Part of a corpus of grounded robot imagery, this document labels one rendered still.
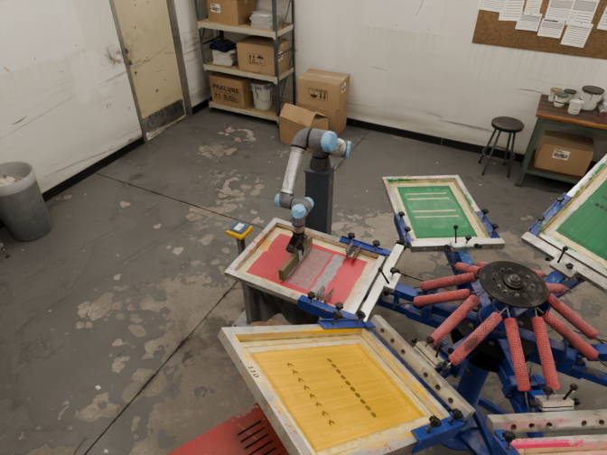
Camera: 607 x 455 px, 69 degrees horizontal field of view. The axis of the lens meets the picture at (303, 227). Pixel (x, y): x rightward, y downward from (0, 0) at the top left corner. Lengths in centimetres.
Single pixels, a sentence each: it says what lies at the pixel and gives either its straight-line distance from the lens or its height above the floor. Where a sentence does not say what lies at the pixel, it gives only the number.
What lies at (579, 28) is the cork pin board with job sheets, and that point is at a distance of 563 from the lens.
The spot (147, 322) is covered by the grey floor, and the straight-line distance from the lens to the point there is 379.
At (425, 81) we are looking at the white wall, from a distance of 596.
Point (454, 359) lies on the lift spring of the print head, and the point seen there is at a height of 112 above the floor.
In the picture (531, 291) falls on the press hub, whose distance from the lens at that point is 224.
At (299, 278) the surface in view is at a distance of 256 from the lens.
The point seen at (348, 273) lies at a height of 95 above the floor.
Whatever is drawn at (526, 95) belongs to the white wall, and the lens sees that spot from 584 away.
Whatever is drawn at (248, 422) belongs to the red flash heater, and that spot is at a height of 110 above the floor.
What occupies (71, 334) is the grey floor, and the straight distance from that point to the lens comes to 394.
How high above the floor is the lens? 276
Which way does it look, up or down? 38 degrees down
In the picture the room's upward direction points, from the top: straight up
